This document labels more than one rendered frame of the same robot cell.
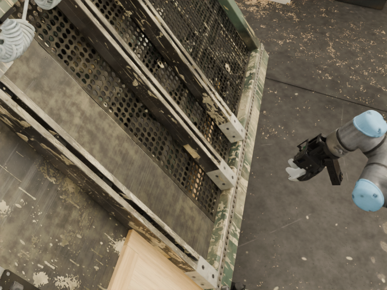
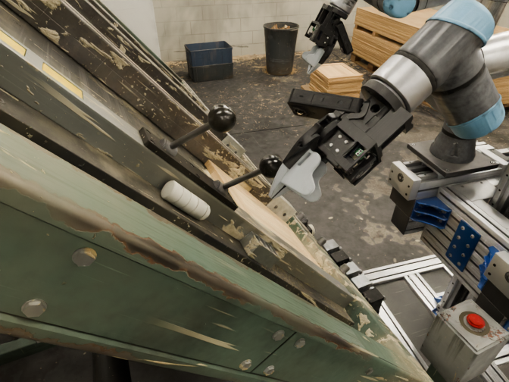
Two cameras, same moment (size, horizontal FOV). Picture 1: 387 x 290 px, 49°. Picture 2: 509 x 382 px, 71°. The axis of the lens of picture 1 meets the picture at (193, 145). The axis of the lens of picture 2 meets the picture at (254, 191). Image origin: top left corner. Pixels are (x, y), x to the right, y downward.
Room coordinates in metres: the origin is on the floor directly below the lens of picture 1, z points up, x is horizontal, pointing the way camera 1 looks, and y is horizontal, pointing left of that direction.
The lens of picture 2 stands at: (-0.09, 0.49, 1.70)
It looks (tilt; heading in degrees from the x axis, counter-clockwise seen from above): 36 degrees down; 328
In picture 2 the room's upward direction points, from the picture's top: straight up
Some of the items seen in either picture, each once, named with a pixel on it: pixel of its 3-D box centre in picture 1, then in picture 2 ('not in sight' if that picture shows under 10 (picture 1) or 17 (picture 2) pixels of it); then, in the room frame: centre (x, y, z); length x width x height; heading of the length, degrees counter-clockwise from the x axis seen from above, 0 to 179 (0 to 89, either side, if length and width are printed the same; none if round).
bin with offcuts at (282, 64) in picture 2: not in sight; (280, 48); (4.32, -2.66, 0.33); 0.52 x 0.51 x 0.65; 164
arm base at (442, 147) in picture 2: not in sight; (455, 141); (0.51, -0.74, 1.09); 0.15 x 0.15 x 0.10
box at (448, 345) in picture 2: not in sight; (461, 343); (0.06, -0.24, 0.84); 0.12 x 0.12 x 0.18; 82
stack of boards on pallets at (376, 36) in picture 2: not in sight; (431, 53); (2.88, -4.12, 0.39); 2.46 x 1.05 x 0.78; 164
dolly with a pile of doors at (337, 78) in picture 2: not in sight; (329, 86); (3.02, -2.49, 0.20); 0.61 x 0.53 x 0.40; 164
